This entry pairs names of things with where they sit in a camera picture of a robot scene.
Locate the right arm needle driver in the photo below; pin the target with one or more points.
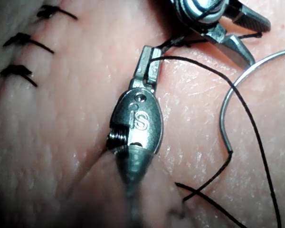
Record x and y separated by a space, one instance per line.
199 12

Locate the left arm needle driver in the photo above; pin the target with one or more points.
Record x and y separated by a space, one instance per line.
142 114

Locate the right arm needle driver jaw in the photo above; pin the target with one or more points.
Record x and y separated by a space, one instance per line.
237 47
249 20

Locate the black stitching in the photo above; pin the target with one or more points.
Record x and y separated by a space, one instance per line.
21 39

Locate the tissue pad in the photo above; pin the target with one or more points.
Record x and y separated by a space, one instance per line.
69 114

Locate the left arm needle driver jaw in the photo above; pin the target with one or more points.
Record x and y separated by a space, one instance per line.
143 64
154 71

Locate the curved steel needle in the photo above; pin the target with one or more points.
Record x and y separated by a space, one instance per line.
221 118

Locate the black thread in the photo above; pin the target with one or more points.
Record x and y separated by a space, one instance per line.
230 158

